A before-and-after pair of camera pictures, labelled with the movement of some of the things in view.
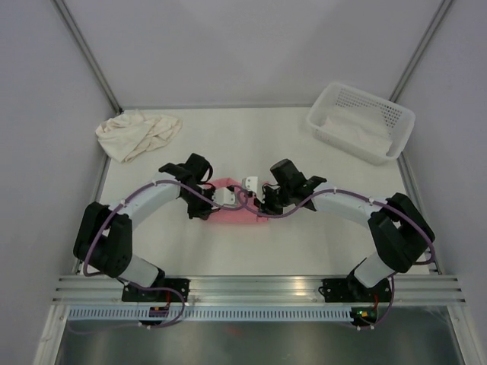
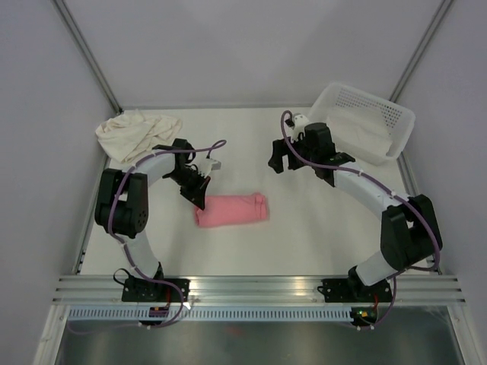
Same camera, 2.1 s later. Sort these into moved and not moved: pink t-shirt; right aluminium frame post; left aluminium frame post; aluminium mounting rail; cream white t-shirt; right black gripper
Moved: right black gripper; pink t-shirt
Not moved: aluminium mounting rail; left aluminium frame post; cream white t-shirt; right aluminium frame post
